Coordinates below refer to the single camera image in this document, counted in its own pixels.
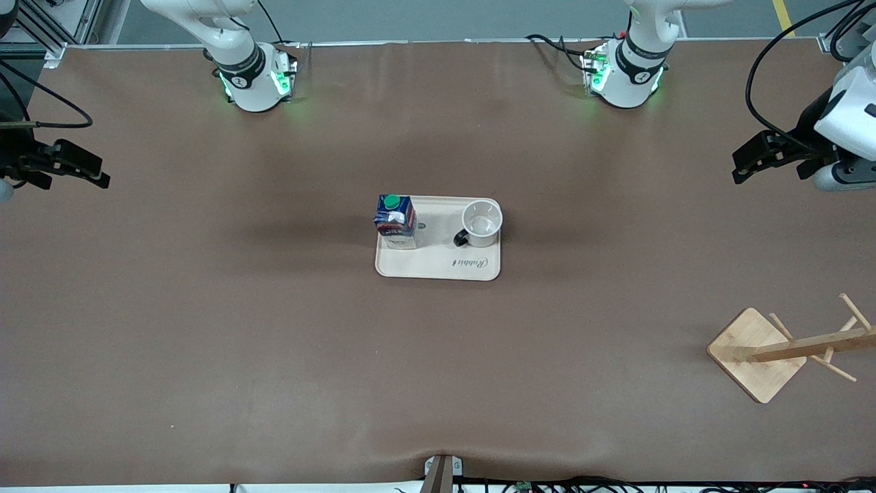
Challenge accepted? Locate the white smiley cup black handle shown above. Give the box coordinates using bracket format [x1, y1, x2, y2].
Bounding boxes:
[453, 198, 504, 249]

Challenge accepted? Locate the blue milk carton green cap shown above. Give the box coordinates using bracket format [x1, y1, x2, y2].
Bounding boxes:
[373, 194, 418, 251]

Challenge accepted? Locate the wooden cup stand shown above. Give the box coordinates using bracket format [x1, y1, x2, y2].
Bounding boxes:
[706, 292, 876, 405]

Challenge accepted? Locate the beige tray with bear print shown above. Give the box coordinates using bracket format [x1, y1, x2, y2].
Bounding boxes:
[374, 195, 502, 281]

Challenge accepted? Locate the brown table cover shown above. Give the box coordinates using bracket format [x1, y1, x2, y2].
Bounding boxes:
[0, 39, 876, 488]

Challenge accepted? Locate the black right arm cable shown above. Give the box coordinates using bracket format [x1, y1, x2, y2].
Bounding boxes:
[0, 58, 94, 131]

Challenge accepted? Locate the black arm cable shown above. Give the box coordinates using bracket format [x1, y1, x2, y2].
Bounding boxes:
[745, 0, 864, 150]
[0, 58, 94, 131]

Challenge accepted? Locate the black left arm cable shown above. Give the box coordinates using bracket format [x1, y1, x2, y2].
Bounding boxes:
[745, 0, 864, 150]

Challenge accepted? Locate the aluminium frame profile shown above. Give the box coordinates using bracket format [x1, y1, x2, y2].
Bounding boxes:
[0, 0, 105, 69]
[817, 0, 876, 57]

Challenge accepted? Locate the black left base cable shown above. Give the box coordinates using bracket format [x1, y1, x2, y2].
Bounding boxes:
[525, 33, 597, 75]

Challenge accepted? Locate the black base cable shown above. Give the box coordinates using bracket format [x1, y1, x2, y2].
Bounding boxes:
[525, 33, 597, 75]
[255, 0, 313, 73]

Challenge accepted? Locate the black right base cable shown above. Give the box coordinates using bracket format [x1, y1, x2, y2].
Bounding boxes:
[255, 0, 313, 73]

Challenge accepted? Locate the grey camera mount clamp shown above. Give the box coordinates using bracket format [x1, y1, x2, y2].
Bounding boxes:
[422, 454, 465, 493]

